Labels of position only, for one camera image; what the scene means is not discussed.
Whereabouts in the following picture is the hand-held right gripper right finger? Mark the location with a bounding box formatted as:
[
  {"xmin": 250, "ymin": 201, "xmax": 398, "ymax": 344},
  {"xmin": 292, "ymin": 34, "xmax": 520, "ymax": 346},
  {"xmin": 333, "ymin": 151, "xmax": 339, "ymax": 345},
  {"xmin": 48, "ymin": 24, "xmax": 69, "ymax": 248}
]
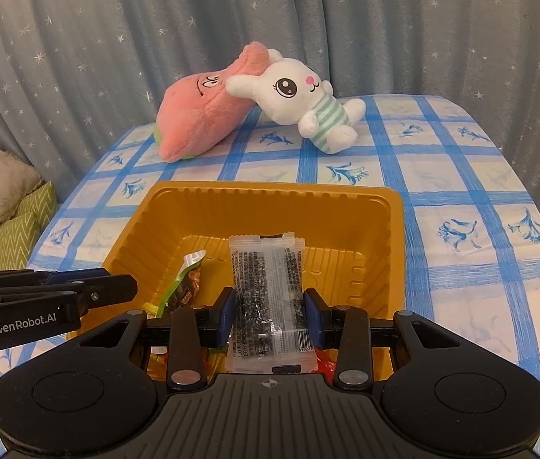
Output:
[{"xmin": 303, "ymin": 288, "xmax": 463, "ymax": 391}]

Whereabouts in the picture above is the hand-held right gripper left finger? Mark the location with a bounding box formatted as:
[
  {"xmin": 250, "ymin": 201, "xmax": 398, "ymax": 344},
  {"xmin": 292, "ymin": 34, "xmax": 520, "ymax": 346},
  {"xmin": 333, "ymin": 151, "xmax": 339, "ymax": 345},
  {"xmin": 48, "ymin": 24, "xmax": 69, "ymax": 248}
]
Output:
[{"xmin": 79, "ymin": 287, "xmax": 238, "ymax": 391}]

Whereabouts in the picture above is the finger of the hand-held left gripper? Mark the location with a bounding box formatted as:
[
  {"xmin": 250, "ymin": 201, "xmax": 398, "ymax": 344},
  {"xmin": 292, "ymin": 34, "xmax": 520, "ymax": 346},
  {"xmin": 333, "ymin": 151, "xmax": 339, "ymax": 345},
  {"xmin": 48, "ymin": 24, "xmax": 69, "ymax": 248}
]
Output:
[
  {"xmin": 0, "ymin": 268, "xmax": 111, "ymax": 293},
  {"xmin": 45, "ymin": 274, "xmax": 138, "ymax": 317}
]

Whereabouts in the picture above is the red candy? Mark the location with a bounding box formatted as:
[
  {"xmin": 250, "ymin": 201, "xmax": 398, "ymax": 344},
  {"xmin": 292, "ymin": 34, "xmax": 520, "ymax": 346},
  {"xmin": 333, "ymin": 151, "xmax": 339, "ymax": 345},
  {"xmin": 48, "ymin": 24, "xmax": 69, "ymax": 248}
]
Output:
[{"xmin": 314, "ymin": 348, "xmax": 343, "ymax": 384}]

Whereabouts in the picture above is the green candy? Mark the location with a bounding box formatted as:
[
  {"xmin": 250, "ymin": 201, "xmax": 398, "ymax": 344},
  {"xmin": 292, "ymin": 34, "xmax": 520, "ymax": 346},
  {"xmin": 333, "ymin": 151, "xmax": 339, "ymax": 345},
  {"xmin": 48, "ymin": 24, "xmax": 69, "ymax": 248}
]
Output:
[{"xmin": 162, "ymin": 250, "xmax": 207, "ymax": 317}]

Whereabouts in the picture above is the clear black sesame bar packet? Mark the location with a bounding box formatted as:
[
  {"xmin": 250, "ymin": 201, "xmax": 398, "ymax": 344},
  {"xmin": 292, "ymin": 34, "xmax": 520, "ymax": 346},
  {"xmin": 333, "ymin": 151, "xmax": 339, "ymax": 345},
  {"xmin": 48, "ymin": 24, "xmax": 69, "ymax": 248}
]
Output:
[{"xmin": 226, "ymin": 232, "xmax": 315, "ymax": 376}]

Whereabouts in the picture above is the yellow plastic tray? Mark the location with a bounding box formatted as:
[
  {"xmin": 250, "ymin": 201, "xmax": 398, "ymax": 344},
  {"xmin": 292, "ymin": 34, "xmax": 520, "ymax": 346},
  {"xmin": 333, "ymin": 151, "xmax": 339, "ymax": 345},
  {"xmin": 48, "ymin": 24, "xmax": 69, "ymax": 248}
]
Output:
[{"xmin": 102, "ymin": 181, "xmax": 405, "ymax": 383}]

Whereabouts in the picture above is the green zigzag cushion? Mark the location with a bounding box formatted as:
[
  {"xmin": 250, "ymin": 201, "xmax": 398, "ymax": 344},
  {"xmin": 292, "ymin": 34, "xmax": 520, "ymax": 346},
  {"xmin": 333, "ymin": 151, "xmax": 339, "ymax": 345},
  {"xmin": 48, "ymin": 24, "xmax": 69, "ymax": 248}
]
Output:
[{"xmin": 0, "ymin": 181, "xmax": 59, "ymax": 271}]

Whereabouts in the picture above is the blue checked tablecloth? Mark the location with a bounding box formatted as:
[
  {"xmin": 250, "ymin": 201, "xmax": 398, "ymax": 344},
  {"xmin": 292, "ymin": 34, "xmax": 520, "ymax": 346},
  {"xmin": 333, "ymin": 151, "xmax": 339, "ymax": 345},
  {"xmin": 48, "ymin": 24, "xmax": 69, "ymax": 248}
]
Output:
[{"xmin": 0, "ymin": 93, "xmax": 540, "ymax": 459}]

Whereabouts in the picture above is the pink plush toy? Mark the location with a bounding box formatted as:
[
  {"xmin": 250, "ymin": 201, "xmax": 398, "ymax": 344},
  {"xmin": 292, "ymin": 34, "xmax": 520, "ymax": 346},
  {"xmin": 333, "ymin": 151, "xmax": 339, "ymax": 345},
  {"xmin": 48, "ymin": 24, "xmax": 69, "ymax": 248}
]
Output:
[{"xmin": 154, "ymin": 42, "xmax": 271, "ymax": 161}]

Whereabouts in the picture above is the white bunny plush toy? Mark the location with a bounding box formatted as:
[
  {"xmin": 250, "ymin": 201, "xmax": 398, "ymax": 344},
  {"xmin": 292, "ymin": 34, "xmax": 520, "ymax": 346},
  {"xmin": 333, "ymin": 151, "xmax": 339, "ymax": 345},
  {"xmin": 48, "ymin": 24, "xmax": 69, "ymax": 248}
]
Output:
[{"xmin": 224, "ymin": 49, "xmax": 366, "ymax": 155}]

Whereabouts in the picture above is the grey star print curtain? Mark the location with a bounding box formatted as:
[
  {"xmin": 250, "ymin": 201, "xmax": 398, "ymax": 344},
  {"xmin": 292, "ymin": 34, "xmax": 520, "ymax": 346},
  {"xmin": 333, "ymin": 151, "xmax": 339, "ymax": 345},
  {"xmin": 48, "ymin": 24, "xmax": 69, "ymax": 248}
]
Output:
[{"xmin": 0, "ymin": 0, "xmax": 540, "ymax": 206}]

